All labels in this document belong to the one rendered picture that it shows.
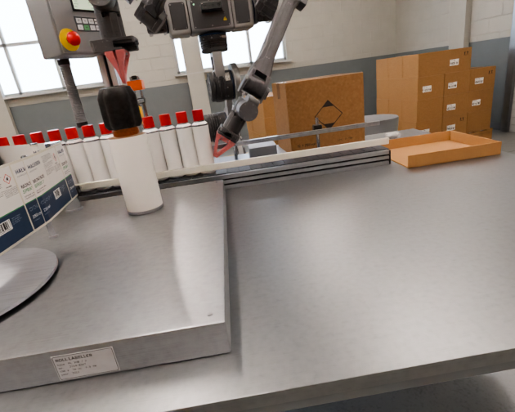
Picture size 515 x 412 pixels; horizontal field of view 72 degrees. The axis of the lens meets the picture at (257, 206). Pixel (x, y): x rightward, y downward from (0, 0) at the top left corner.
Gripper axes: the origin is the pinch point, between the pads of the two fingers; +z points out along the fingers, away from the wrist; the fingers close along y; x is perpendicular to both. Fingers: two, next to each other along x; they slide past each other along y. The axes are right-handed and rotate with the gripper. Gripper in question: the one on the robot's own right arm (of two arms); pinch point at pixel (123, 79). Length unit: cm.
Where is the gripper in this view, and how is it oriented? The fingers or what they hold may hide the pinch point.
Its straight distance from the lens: 98.6
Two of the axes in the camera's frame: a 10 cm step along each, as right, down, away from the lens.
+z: 1.4, 9.4, 3.3
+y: 9.8, -1.7, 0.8
